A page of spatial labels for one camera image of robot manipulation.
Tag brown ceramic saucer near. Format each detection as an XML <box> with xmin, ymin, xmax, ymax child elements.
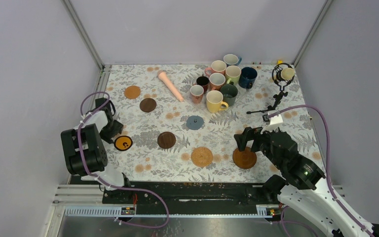
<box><xmin>232</xmin><ymin>147</ymin><xmax>257</xmax><ymax>169</ymax></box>

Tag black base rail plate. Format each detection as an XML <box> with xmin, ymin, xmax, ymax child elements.
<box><xmin>102</xmin><ymin>181</ymin><xmax>280</xmax><ymax>215</ymax></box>

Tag floral tablecloth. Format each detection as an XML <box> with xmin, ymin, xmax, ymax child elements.
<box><xmin>91</xmin><ymin>64</ymin><xmax>330</xmax><ymax>184</ymax></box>

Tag blue-grey smiley coaster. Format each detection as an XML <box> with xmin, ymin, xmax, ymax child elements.
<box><xmin>186</xmin><ymin>116</ymin><xmax>204</xmax><ymax>130</ymax></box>

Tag black mug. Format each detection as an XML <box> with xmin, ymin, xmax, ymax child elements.
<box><xmin>195</xmin><ymin>76</ymin><xmax>210</xmax><ymax>94</ymax></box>

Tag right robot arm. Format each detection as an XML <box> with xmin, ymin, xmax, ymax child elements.
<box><xmin>234</xmin><ymin>127</ymin><xmax>379</xmax><ymax>237</ymax></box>

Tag aluminium frame rail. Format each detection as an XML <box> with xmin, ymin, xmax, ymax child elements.
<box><xmin>61</xmin><ymin>0</ymin><xmax>105</xmax><ymax>71</ymax></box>

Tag cream microphone in shockmount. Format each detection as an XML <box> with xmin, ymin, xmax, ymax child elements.
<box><xmin>271</xmin><ymin>63</ymin><xmax>295</xmax><ymax>86</ymax></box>

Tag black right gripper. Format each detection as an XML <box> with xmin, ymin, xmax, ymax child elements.
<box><xmin>233</xmin><ymin>122</ymin><xmax>284</xmax><ymax>169</ymax></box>

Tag woven rattan coaster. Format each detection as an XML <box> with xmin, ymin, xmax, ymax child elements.
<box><xmin>190</xmin><ymin>147</ymin><xmax>213</xmax><ymax>167</ymax></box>

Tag dark green mug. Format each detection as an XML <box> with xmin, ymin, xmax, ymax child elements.
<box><xmin>220</xmin><ymin>84</ymin><xmax>238</xmax><ymax>107</ymax></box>

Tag light green mug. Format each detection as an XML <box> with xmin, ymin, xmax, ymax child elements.
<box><xmin>225</xmin><ymin>65</ymin><xmax>241</xmax><ymax>84</ymax></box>

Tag navy blue mug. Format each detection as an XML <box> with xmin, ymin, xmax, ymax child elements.
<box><xmin>238</xmin><ymin>67</ymin><xmax>258</xmax><ymax>89</ymax></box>

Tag small pink patterned mug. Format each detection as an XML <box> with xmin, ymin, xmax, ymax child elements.
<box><xmin>190</xmin><ymin>84</ymin><xmax>204</xmax><ymax>104</ymax></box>

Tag light brown round coaster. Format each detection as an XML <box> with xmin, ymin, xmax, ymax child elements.
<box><xmin>124</xmin><ymin>85</ymin><xmax>141</xmax><ymax>99</ymax></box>

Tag pink silicone microphone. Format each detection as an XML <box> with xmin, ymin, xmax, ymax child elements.
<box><xmin>157</xmin><ymin>70</ymin><xmax>184</xmax><ymax>102</ymax></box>

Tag white blue-handled mug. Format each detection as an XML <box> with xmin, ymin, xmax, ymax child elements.
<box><xmin>223</xmin><ymin>54</ymin><xmax>242</xmax><ymax>66</ymax></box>

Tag pink mug centre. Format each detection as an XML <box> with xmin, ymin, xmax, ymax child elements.
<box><xmin>209</xmin><ymin>73</ymin><xmax>226</xmax><ymax>90</ymax></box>

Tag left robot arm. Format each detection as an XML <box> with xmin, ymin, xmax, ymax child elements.
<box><xmin>61</xmin><ymin>98</ymin><xmax>133</xmax><ymax>203</ymax></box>

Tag orange black smiley coaster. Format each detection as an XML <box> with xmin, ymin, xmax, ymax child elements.
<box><xmin>114</xmin><ymin>136</ymin><xmax>133</xmax><ymax>151</ymax></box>

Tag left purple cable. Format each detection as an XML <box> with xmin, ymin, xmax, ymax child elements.
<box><xmin>76</xmin><ymin>91</ymin><xmax>171</xmax><ymax>229</ymax></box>

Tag yellow mug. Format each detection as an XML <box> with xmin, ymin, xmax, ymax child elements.
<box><xmin>206</xmin><ymin>90</ymin><xmax>229</xmax><ymax>113</ymax></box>

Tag dark walnut coaster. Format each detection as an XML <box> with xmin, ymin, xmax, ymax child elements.
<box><xmin>157</xmin><ymin>131</ymin><xmax>176</xmax><ymax>149</ymax></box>
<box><xmin>139</xmin><ymin>98</ymin><xmax>157</xmax><ymax>113</ymax></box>

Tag pink mug back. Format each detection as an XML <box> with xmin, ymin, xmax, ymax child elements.
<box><xmin>204</xmin><ymin>60</ymin><xmax>227</xmax><ymax>78</ymax></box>

